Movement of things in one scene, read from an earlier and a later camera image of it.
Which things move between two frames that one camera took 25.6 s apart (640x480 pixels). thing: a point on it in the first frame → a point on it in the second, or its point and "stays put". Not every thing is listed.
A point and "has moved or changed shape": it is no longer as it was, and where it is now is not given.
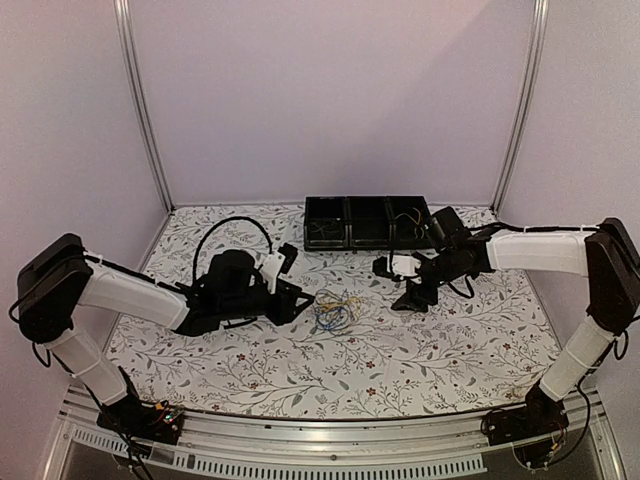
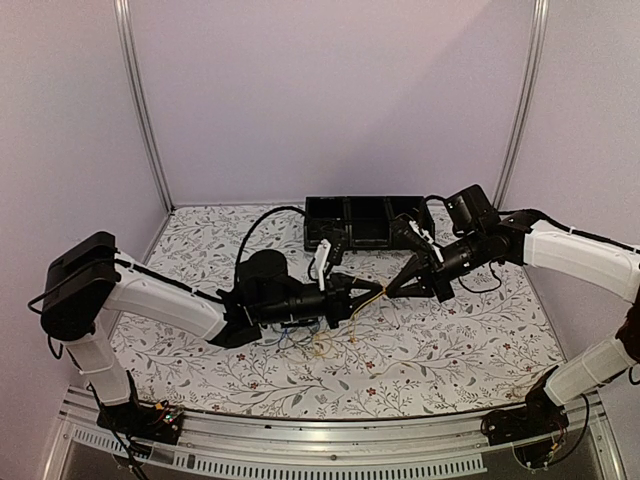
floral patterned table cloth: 352,355 stays put
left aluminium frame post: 125,40 stays put
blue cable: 331,317 has moved or changed shape
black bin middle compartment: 369,223 stays put
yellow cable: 333,304 has moved or changed shape
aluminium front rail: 224,447 stays put
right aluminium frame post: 528,106 stays put
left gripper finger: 310,298 → 360,291
